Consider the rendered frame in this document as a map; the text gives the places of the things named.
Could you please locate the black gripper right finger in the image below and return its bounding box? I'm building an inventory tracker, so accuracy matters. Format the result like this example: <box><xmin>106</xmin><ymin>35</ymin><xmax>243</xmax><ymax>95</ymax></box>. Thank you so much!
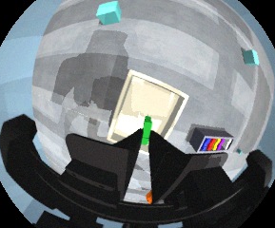
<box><xmin>148</xmin><ymin>130</ymin><xmax>228</xmax><ymax>204</ymax></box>

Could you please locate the beige open tray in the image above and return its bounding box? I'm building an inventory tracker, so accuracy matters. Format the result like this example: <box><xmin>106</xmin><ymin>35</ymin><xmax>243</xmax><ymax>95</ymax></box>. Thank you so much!
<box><xmin>108</xmin><ymin>69</ymin><xmax>189</xmax><ymax>143</ymax></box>

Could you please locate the light blue cube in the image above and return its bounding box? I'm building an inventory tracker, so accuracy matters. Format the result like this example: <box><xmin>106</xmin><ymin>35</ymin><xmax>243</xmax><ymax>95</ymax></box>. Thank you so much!
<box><xmin>243</xmin><ymin>49</ymin><xmax>259</xmax><ymax>66</ymax></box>

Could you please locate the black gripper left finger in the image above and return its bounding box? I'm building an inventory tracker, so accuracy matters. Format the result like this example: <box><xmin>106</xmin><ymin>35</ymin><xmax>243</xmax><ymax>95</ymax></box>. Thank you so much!
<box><xmin>65</xmin><ymin>128</ymin><xmax>144</xmax><ymax>200</ymax></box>

